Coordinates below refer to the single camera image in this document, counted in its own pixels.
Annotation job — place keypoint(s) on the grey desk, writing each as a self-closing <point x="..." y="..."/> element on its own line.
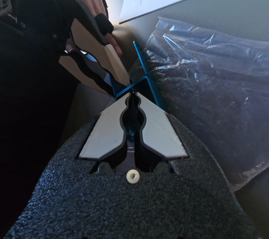
<point x="231" y="1"/>

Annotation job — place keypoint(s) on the person's black top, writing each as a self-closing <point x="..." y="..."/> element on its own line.
<point x="21" y="117"/>

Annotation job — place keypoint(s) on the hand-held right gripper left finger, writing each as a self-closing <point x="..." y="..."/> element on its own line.
<point x="105" y="135"/>

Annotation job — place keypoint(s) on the large clear plastic bag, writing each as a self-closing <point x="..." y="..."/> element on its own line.
<point x="210" y="95"/>

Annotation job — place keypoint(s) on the blue metal bracket assembly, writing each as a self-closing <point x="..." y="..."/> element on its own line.
<point x="143" y="60"/>

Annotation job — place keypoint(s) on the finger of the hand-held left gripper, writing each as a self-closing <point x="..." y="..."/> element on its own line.
<point x="92" y="43"/>
<point x="79" y="72"/>

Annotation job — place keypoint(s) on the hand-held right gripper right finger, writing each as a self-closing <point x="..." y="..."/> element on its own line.
<point x="164" y="135"/>

